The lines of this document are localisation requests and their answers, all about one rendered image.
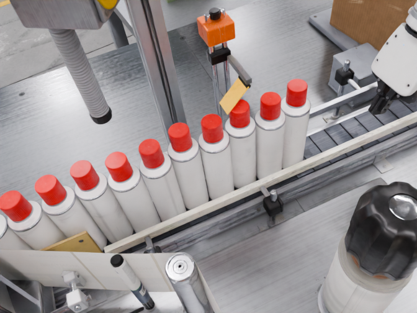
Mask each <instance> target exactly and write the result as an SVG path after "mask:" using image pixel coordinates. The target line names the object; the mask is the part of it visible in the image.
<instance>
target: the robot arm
mask: <svg viewBox="0 0 417 313"><path fill-rule="evenodd" d="M408 13H409V15H408V17H407V18H406V23H402V24H401V25H400V26H399V27H398V28H397V29H396V31H394V33H393V34H392V35H391V36H390V37H389V39H388V40H387V41H386V42H385V44H384V46H383V47H382V48H381V50H380V51H379V53H378V54H377V56H376V58H375V59H374V61H373V63H372V66H371V68H372V73H373V75H374V76H375V77H376V78H377V86H378V87H377V89H376V92H377V95H376V96H375V97H374V100H373V101H372V102H371V105H370V107H369V109H368V111H369V112H372V114H373V115H378V114H384V113H385V112H386V111H387V110H388V108H389V107H390V105H391V104H392V102H393V101H394V100H398V99H401V100H402V101H404V102H406V103H408V104H412V103H415V102H416V99H417V2H416V4H415V5H414V6H413V7H411V8H410V9H409V11H408Z"/></svg>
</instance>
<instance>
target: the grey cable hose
mask: <svg viewBox="0 0 417 313"><path fill-rule="evenodd" d="M48 31H49V32H50V35H51V37H52V39H53V41H54V43H55V45H56V47H57V49H58V51H59V53H60V55H61V57H62V59H63V61H64V63H65V65H66V67H67V69H68V71H69V73H70V75H71V77H72V79H73V81H74V83H75V85H76V87H77V89H78V91H79V93H80V95H81V97H82V99H83V101H84V103H85V105H86V107H87V109H88V111H89V115H90V117H91V119H92V120H93V122H95V123H96V124H105V123H108V121H110V120H111V118H112V110H111V108H110V107H109V106H108V104H107V102H106V100H105V97H104V95H103V93H102V91H101V89H100V86H99V83H98V82H97V79H96V77H95V74H94V72H93V70H92V68H91V66H90V63H89V61H88V59H87V56H86V54H85V52H84V49H83V47H82V45H81V42H80V40H79V38H78V35H77V33H76V31H75V29H48Z"/></svg>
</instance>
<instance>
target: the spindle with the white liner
mask: <svg viewBox="0 0 417 313"><path fill-rule="evenodd" d="M416 268H417V189H416V188H414V187H413V186H412V185H411V184H410V183H406V182H402V181H394V182H392V183H390V184H389V185H376V186H374V187H372V188H370V189H368V190H367V191H366V192H365V193H364V194H363V195H362V196H361V197H360V198H359V200H358V203H357V206H356V208H355V211H354V213H353V215H352V218H351V221H350V226H349V228H348V230H347V232H346V233H345V234H344V235H343V237H342V238H341V240H340V242H339V246H338V249H337V251H336V253H335V255H334V259H333V262H332V264H331V266H330V269H329V272H328V275H327V277H326V279H325V280H324V282H323V285H322V286H321V288H320V291H319V294H318V306H319V309H320V312H321V313H382V312H383V311H384V310H385V309H386V308H387V307H388V306H389V305H390V303H391V302H392V301H393V300H394V299H395V298H396V297H397V296H398V295H399V293H400V292H401V290H402V289H403V288H404V287H405V286H406V285H407V284H408V283H409V282H410V280H411V279H412V276H413V273H414V270H415V269H416Z"/></svg>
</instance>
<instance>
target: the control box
mask: <svg viewBox="0 0 417 313"><path fill-rule="evenodd" d="M9 1H10V3H11V4H12V6H13V8H14V10H15V12H16V14H17V15H18V17H19V19H20V21H21V23H22V25H23V26H24V27H26V28H33V29H83V30H98V29H100V28H101V27H102V26H103V24H104V23H106V22H107V21H108V19H109V17H110V16H111V14H112V13H113V11H114V9H115V8H116V6H117V4H118V3H119V1H120V0H9Z"/></svg>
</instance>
